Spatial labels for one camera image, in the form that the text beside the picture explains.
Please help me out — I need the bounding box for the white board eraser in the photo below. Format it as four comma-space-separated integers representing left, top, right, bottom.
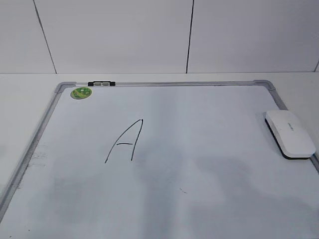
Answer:
265, 110, 316, 159

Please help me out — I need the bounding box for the black hanger clip on frame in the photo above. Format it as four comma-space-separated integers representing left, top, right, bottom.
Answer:
87, 81, 116, 87

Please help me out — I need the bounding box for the white board with grey frame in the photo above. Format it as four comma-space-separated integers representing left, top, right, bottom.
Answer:
0, 80, 319, 239

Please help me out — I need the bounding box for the round green magnet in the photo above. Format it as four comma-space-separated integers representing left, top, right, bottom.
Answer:
70, 87, 92, 100

